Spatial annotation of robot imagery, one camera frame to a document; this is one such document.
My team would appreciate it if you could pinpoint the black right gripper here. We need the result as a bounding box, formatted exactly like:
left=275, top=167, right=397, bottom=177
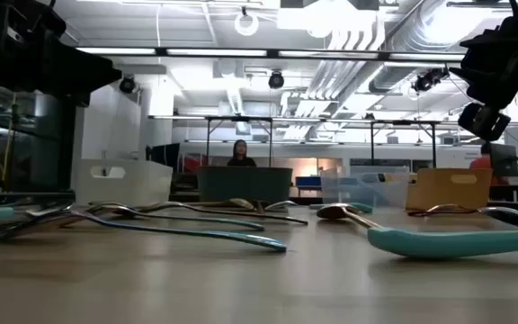
left=449, top=13, right=518, bottom=141

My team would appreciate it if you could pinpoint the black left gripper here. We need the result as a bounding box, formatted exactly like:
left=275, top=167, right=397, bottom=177
left=11, top=0, right=122, bottom=108

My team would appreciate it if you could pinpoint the large teal utensil handle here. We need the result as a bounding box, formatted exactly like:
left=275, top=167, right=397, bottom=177
left=366, top=226, right=518, bottom=260

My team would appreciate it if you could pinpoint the long silver spoon front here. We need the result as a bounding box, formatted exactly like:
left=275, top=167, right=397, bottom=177
left=0, top=209, right=289, bottom=253

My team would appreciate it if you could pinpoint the black ceiling spotlight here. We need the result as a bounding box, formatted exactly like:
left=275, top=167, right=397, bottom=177
left=410, top=66, right=450, bottom=95
left=118, top=75, right=138, bottom=95
left=267, top=70, right=286, bottom=90

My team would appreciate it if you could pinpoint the person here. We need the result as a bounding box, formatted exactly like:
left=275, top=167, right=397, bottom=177
left=469, top=142, right=495, bottom=171
left=226, top=139, right=257, bottom=168

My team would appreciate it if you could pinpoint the black monitor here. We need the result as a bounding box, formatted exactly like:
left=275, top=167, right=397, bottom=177
left=490, top=142, right=518, bottom=178
left=149, top=142, right=182, bottom=173

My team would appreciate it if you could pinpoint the orange yellow plastic bin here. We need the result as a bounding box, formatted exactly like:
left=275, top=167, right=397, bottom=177
left=405, top=167, right=495, bottom=212

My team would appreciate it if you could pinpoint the white plastic bin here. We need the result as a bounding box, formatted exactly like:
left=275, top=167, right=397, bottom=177
left=73, top=157, right=174, bottom=207

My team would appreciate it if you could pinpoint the overhead light bar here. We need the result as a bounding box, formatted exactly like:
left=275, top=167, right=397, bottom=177
left=74, top=46, right=467, bottom=62

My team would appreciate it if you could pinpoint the clear plastic bin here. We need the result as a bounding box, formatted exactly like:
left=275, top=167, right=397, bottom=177
left=320, top=165, right=411, bottom=211

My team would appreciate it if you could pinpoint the blue crate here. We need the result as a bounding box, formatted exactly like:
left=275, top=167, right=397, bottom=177
left=294, top=175, right=323, bottom=189

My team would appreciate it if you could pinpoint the teal blue plastic bin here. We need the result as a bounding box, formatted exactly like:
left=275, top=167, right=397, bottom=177
left=196, top=166, right=294, bottom=204

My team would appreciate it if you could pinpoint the black station frame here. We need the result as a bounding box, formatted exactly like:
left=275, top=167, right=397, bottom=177
left=204, top=115, right=274, bottom=168
left=369, top=119, right=439, bottom=169

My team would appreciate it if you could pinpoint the white cable ring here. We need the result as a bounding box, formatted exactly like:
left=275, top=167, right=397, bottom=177
left=233, top=12, right=261, bottom=38

